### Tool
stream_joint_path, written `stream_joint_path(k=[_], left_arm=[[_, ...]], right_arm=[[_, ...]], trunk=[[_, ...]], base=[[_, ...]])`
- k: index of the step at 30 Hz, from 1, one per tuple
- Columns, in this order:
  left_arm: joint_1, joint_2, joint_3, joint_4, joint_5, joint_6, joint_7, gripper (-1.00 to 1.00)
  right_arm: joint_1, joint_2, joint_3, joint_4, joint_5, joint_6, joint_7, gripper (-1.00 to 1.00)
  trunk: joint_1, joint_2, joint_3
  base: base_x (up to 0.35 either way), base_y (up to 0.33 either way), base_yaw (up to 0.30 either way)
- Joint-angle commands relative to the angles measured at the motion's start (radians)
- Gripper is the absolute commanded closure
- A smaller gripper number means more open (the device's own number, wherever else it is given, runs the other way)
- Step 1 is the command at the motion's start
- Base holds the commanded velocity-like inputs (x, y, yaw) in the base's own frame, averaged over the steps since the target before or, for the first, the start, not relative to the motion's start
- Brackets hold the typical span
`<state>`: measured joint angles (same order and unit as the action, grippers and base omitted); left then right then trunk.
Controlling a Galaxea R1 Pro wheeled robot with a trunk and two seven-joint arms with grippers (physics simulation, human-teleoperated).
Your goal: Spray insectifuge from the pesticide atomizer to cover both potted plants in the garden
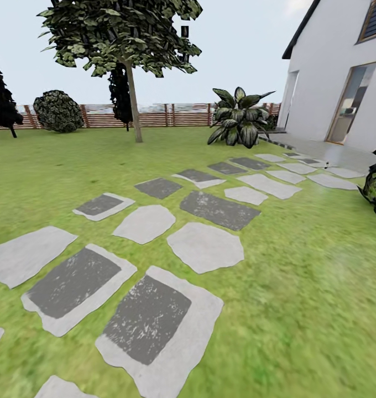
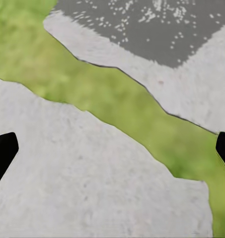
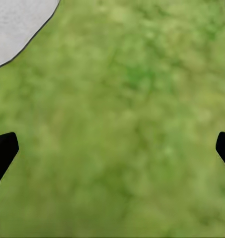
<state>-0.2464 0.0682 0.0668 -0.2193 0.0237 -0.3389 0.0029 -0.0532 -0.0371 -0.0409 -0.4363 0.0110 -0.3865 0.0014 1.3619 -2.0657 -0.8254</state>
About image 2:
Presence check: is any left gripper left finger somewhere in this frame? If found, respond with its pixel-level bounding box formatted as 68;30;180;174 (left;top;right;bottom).
0;132;19;179

